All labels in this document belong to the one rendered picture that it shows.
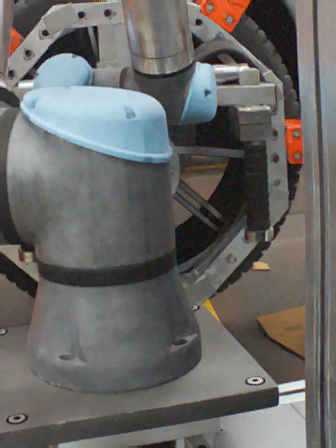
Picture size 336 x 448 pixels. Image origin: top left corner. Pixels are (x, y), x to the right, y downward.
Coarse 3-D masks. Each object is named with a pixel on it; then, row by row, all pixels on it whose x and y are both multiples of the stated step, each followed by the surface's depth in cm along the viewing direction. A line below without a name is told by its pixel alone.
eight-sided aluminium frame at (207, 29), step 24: (48, 24) 144; (72, 24) 145; (96, 24) 146; (192, 24) 147; (216, 24) 148; (24, 48) 145; (240, 48) 150; (24, 72) 146; (264, 72) 151; (288, 192) 156; (240, 216) 162; (240, 240) 158; (24, 264) 154; (216, 264) 158; (192, 288) 158; (216, 288) 159
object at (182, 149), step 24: (96, 48) 157; (192, 144) 165; (240, 144) 177; (240, 168) 175; (192, 192) 165; (216, 192) 185; (240, 192) 170; (192, 216) 187; (216, 216) 167; (192, 240) 175; (216, 240) 166; (192, 264) 166
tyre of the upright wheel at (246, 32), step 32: (32, 0) 152; (64, 0) 152; (96, 0) 153; (192, 0) 155; (256, 32) 158; (288, 96) 161; (0, 256) 162; (256, 256) 168; (32, 288) 164; (224, 288) 169
